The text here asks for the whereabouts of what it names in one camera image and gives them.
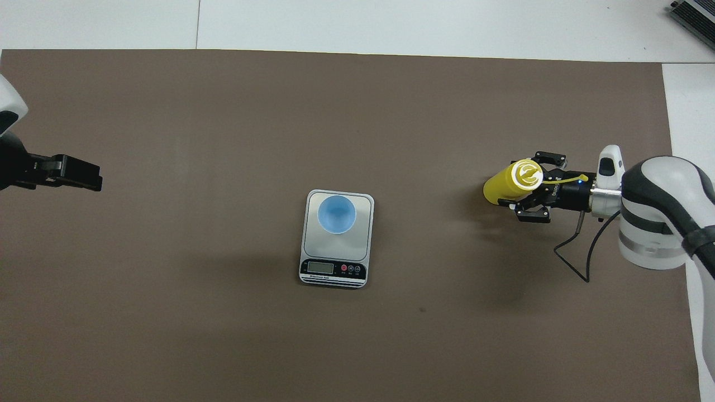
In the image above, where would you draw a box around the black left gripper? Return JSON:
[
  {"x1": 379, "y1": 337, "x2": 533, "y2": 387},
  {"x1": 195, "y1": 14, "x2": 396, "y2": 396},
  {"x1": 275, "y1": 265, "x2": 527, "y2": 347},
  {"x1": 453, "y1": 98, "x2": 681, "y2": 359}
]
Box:
[{"x1": 0, "y1": 131, "x2": 103, "y2": 193}]

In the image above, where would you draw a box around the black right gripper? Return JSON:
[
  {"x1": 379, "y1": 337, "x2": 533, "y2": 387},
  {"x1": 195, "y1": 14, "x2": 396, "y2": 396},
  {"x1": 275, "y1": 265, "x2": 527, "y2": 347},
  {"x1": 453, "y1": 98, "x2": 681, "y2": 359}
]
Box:
[{"x1": 511, "y1": 150, "x2": 596, "y2": 224}]

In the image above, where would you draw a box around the yellow squeeze seasoning bottle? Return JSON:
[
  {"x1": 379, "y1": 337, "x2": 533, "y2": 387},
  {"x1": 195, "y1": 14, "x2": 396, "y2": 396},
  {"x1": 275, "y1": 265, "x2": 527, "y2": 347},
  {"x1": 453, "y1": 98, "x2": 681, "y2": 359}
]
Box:
[{"x1": 483, "y1": 159, "x2": 588, "y2": 206}]

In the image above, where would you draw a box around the light blue plastic cup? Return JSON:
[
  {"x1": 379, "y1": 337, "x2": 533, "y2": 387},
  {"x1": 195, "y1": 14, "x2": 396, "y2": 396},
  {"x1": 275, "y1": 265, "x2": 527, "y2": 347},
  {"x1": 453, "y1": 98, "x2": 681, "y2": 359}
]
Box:
[{"x1": 317, "y1": 194, "x2": 358, "y2": 235}]

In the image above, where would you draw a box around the silver digital kitchen scale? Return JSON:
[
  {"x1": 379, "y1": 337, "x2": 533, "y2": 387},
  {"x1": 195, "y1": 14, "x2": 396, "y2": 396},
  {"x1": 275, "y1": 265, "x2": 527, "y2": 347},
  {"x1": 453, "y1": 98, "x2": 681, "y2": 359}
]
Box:
[{"x1": 298, "y1": 189, "x2": 375, "y2": 289}]

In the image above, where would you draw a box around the brown table mat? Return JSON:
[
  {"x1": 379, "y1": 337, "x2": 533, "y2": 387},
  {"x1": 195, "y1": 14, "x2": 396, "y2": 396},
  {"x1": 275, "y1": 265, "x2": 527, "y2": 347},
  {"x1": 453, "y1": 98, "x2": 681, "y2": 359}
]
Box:
[{"x1": 0, "y1": 49, "x2": 702, "y2": 402}]

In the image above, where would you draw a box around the grey metal device box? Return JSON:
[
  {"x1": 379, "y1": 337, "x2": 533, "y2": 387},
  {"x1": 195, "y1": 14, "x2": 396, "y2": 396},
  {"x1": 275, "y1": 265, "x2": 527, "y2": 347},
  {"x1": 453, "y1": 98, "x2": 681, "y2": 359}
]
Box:
[{"x1": 669, "y1": 0, "x2": 715, "y2": 54}]

